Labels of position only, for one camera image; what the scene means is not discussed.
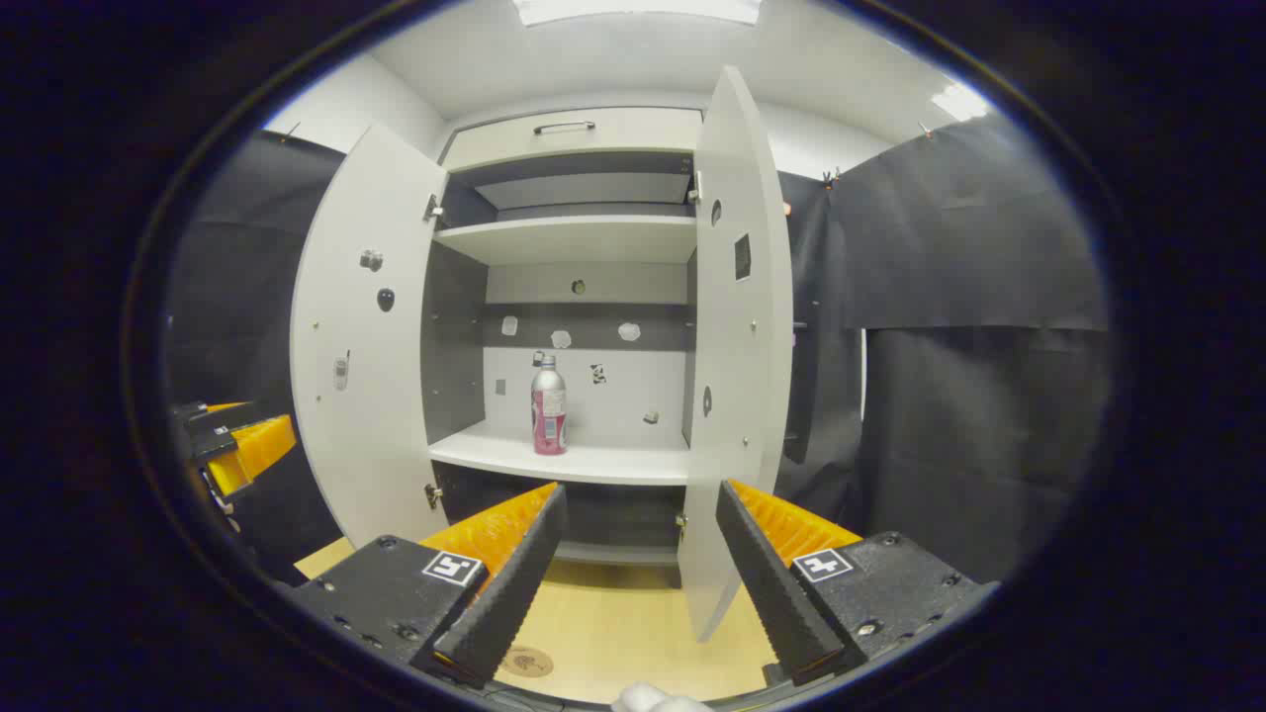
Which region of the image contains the ceiling light panel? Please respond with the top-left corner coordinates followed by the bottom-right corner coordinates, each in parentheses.
top-left (930, 84), bottom-right (990, 122)

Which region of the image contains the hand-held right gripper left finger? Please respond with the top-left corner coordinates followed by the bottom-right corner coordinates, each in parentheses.
top-left (287, 482), bottom-right (570, 690)

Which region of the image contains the black backdrop cloth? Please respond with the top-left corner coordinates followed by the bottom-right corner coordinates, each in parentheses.
top-left (163, 114), bottom-right (1114, 584)

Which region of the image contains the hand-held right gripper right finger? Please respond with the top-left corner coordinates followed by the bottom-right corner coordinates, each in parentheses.
top-left (714, 479), bottom-right (1000, 688)

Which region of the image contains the white cabinet shelf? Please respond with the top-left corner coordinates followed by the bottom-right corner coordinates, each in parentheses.
top-left (433, 216), bottom-right (698, 266)
top-left (428, 420), bottom-right (690, 486)

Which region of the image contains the white cabinet drawer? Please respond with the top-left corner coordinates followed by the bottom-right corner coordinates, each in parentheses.
top-left (440, 107), bottom-right (705, 171)

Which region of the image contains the silver bottle with red label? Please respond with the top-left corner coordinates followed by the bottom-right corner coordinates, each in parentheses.
top-left (531, 353), bottom-right (569, 456)

